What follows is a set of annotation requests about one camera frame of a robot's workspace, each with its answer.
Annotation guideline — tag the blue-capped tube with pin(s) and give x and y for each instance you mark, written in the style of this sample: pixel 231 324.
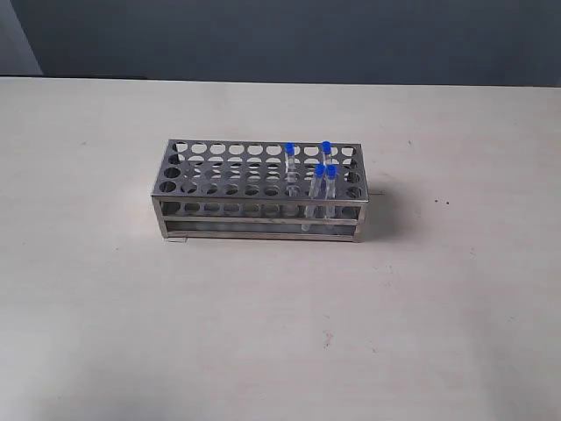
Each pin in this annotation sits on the blue-capped tube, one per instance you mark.
pixel 330 190
pixel 315 186
pixel 326 153
pixel 291 172

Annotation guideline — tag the stainless steel test tube rack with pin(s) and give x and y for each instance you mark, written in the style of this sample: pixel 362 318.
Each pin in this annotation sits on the stainless steel test tube rack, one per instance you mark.
pixel 238 190

